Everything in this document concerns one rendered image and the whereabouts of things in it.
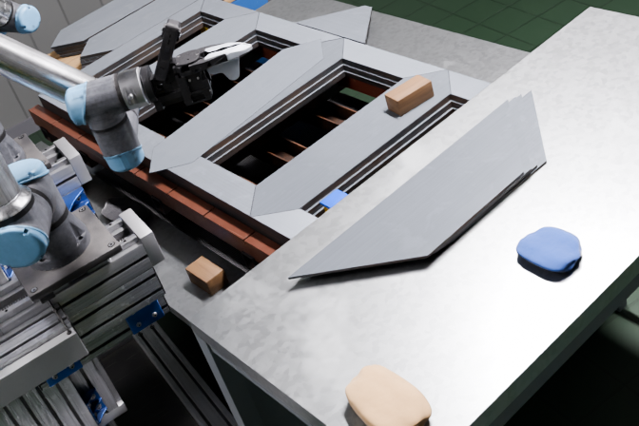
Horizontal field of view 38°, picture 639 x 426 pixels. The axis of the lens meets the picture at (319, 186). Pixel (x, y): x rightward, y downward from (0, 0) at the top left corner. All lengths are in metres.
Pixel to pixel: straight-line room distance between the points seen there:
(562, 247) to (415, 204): 0.33
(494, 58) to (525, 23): 1.73
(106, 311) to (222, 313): 0.50
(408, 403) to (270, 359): 0.30
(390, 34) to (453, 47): 0.26
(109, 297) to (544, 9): 3.06
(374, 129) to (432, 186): 0.62
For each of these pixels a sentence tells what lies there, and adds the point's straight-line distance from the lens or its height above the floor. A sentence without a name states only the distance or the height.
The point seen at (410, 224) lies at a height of 1.07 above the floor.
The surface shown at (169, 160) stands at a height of 0.87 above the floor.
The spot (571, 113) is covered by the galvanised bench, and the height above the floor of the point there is 1.05.
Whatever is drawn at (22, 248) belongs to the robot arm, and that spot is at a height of 1.20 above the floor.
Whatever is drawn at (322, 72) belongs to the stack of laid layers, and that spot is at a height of 0.86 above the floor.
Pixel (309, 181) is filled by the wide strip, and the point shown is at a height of 0.87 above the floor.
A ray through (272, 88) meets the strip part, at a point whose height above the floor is 0.87.
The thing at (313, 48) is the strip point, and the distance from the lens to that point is 2.97.
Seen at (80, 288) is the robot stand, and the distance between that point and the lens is 2.19.
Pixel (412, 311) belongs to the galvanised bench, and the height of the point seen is 1.05.
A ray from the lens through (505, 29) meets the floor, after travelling 4.62.
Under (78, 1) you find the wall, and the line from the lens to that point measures 4.97.
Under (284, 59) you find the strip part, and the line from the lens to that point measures 2.95.
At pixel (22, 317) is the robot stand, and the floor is 0.97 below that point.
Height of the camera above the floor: 2.23
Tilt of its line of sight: 36 degrees down
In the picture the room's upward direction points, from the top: 18 degrees counter-clockwise
